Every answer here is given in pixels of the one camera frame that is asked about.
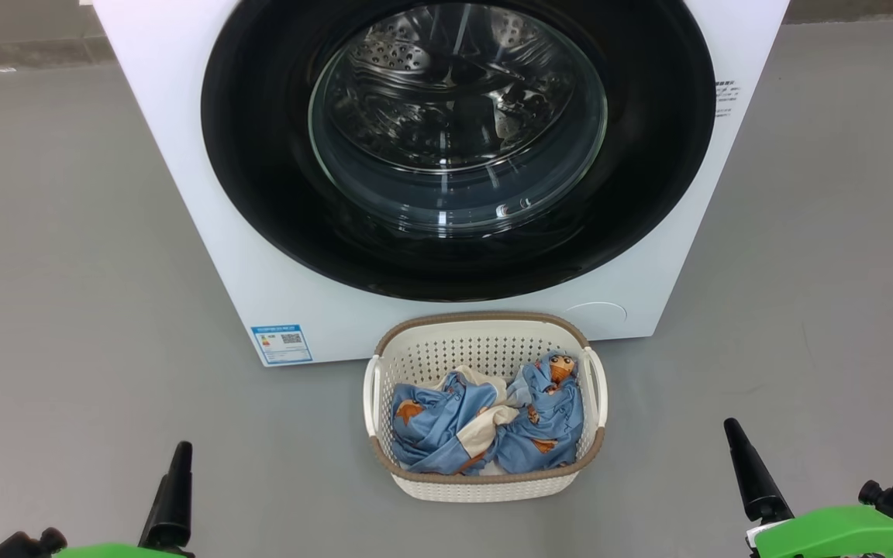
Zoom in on blue cartoon-face print garment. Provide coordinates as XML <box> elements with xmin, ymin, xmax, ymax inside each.
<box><xmin>491</xmin><ymin>350</ymin><xmax>584</xmax><ymax>474</ymax></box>

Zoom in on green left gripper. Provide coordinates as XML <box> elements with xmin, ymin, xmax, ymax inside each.
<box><xmin>55</xmin><ymin>442</ymin><xmax>193</xmax><ymax>558</ymax></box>

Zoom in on white front-load washing machine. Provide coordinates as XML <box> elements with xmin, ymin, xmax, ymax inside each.
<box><xmin>92</xmin><ymin>0</ymin><xmax>791</xmax><ymax>367</ymax></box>

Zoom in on cream perforated laundry basket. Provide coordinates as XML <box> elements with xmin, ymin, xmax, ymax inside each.
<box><xmin>363</xmin><ymin>312</ymin><xmax>609</xmax><ymax>503</ymax></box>

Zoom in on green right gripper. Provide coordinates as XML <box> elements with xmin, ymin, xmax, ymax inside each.
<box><xmin>724</xmin><ymin>418</ymin><xmax>893</xmax><ymax>558</ymax></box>

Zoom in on blue and cream garment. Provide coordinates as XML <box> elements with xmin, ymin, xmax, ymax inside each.
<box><xmin>391</xmin><ymin>366</ymin><xmax>521</xmax><ymax>475</ymax></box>

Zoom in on black printed text label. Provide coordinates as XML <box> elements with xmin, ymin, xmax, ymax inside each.
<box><xmin>714</xmin><ymin>77</ymin><xmax>742</xmax><ymax>119</ymax></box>

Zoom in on blue energy label sticker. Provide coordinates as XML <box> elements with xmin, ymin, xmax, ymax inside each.
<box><xmin>250</xmin><ymin>324</ymin><xmax>313</xmax><ymax>366</ymax></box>

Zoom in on black washing machine door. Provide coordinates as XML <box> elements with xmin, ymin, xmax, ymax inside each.
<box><xmin>200</xmin><ymin>0</ymin><xmax>717</xmax><ymax>303</ymax></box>

